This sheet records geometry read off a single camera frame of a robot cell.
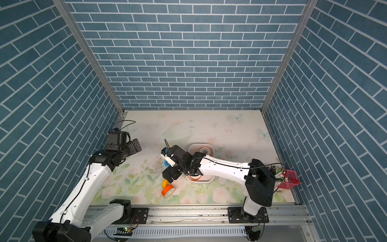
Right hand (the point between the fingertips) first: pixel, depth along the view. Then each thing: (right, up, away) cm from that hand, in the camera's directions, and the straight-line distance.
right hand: (170, 170), depth 76 cm
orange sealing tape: (+19, +7, +17) cm, 26 cm away
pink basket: (+65, -6, +3) cm, 65 cm away
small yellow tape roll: (-3, -8, +3) cm, 9 cm away
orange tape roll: (-1, -10, -1) cm, 10 cm away
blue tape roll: (-5, -1, +15) cm, 16 cm away
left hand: (-20, +12, +3) cm, 23 cm away
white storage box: (+11, +9, +16) cm, 21 cm away
